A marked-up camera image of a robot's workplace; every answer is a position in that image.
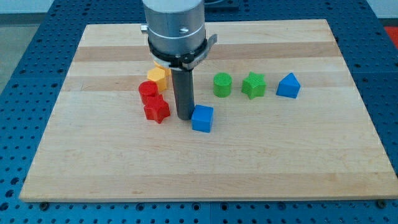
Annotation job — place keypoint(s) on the red cylinder block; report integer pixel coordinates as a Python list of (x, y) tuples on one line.
[(147, 90)]

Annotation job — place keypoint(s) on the wooden board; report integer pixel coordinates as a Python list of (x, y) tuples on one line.
[(98, 145)]

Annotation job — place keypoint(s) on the blue cube block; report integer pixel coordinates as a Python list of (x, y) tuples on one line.
[(202, 118)]

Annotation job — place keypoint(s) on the blue triangular prism block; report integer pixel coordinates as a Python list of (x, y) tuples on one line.
[(289, 86)]

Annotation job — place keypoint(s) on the yellow block behind arm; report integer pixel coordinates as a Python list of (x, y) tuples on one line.
[(166, 70)]

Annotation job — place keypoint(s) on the red star block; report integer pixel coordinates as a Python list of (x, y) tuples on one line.
[(156, 108)]

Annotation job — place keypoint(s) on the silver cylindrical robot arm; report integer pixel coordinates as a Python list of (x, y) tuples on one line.
[(177, 36)]

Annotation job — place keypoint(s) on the yellow hexagon block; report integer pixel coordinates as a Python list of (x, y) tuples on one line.
[(158, 76)]

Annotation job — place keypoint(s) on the green cylinder block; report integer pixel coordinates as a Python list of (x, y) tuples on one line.
[(222, 83)]

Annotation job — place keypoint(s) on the green star block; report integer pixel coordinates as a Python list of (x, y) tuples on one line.
[(254, 85)]

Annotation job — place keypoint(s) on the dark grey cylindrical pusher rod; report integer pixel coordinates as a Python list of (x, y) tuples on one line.
[(183, 93)]

